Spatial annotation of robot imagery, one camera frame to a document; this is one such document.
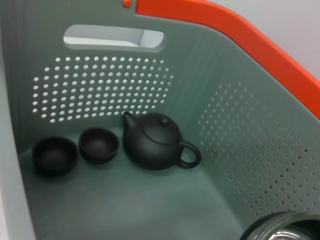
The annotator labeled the glass teacup with black base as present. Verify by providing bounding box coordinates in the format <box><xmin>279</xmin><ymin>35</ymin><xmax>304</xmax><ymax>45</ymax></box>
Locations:
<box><xmin>238</xmin><ymin>211</ymin><xmax>320</xmax><ymax>240</ymax></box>

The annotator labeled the dark clay teacup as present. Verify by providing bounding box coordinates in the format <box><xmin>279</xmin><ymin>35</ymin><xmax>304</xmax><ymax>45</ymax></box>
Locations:
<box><xmin>78</xmin><ymin>127</ymin><xmax>120</xmax><ymax>165</ymax></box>
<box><xmin>31</xmin><ymin>136</ymin><xmax>79</xmax><ymax>177</ymax></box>

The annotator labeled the grey perforated storage bin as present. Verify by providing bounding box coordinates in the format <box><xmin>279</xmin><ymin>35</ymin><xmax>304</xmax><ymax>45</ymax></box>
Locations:
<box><xmin>0</xmin><ymin>0</ymin><xmax>320</xmax><ymax>240</ymax></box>

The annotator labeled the dark clay teapot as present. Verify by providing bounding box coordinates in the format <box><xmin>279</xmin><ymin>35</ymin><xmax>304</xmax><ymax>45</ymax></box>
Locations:
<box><xmin>122</xmin><ymin>111</ymin><xmax>202</xmax><ymax>171</ymax></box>

